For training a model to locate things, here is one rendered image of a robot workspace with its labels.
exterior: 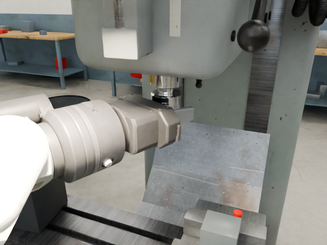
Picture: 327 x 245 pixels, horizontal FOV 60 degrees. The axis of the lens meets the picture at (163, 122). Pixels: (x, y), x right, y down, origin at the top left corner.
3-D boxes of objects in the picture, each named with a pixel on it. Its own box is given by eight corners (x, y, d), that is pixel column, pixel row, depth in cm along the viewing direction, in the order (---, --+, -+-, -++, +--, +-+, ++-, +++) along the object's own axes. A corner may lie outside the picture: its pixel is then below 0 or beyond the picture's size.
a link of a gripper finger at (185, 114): (190, 121, 45) (161, 132, 41) (190, 102, 44) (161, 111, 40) (197, 124, 44) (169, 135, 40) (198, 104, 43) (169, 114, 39)
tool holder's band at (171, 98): (159, 105, 40) (159, 98, 40) (145, 96, 44) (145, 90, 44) (187, 100, 42) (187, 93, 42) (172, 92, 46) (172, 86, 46)
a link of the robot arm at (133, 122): (182, 97, 36) (101, 121, 29) (180, 163, 40) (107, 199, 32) (124, 79, 45) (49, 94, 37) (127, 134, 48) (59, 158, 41)
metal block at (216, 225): (233, 266, 47) (237, 239, 45) (198, 255, 49) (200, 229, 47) (238, 243, 51) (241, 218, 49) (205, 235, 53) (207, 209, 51)
